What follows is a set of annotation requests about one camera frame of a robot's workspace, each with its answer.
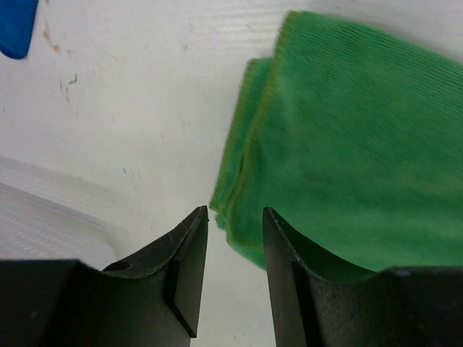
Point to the blue microfiber towel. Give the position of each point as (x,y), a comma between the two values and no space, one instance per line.
(17,20)

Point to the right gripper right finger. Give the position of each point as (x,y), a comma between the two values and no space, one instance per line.
(319,299)

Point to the clear plastic basket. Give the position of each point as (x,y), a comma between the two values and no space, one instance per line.
(51,215)

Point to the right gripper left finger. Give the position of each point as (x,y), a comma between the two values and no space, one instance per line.
(150,298)

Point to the green microfiber towel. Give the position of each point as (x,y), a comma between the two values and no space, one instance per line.
(352,135)

